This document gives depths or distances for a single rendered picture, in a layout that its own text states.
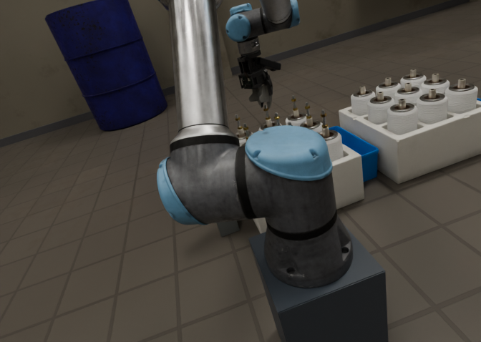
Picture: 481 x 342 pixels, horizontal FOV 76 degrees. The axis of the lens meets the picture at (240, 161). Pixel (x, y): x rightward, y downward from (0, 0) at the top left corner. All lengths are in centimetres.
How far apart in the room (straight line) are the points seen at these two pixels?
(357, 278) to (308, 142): 23
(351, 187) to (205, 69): 74
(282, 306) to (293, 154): 24
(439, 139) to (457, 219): 30
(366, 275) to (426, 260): 46
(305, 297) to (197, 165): 26
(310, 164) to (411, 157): 84
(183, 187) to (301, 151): 18
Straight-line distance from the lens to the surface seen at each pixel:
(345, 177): 108
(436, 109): 126
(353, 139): 135
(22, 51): 371
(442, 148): 130
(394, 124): 120
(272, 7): 85
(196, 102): 50
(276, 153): 41
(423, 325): 86
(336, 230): 51
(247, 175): 43
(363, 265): 56
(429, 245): 103
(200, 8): 58
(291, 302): 52
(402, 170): 122
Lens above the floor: 72
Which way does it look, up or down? 27 degrees down
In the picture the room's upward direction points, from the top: 16 degrees counter-clockwise
